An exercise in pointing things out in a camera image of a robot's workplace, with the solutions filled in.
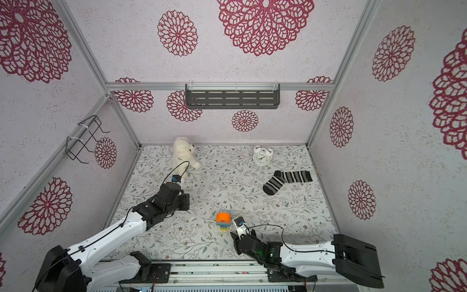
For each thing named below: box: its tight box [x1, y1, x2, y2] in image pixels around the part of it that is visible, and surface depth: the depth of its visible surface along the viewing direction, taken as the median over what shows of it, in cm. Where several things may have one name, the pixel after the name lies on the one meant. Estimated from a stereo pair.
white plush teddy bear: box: [172, 136, 201, 180], surface depth 97 cm
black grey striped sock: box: [262, 170, 314, 196], surface depth 105 cm
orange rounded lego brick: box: [215, 212, 232, 224], surface depth 80 cm
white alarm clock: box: [252, 145, 274, 168], surface depth 106 cm
